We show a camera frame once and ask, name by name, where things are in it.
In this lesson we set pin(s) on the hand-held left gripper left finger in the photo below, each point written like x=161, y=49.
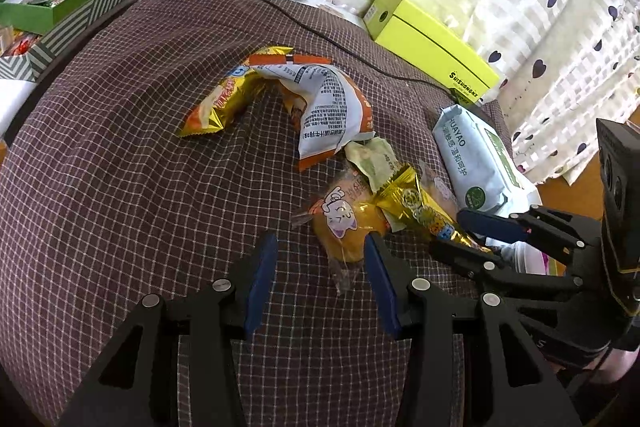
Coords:
x=260, y=282

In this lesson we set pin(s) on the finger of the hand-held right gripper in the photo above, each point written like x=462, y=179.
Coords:
x=490, y=224
x=465, y=257

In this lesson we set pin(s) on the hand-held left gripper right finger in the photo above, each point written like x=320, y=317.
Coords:
x=382, y=282

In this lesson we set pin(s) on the clear pastry packet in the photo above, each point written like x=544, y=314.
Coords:
x=442, y=189

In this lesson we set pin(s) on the long gold snack bar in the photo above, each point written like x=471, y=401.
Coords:
x=415, y=207

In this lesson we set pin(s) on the orange bun packet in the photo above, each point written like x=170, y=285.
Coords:
x=345, y=219

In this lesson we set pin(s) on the pale green snack packet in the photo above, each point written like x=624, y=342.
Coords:
x=372, y=157

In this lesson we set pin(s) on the orange white snack packet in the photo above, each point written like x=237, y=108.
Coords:
x=325, y=107

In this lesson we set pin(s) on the yellow gold snack packet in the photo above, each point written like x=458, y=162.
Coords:
x=220, y=102

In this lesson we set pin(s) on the wet wipes pack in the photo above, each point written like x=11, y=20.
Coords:
x=470, y=152

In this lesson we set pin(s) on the brown checkered tablecloth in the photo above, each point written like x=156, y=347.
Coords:
x=125, y=182

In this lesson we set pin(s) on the lime green box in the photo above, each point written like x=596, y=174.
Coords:
x=425, y=42

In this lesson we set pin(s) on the green striped box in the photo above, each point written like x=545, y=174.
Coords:
x=60, y=14

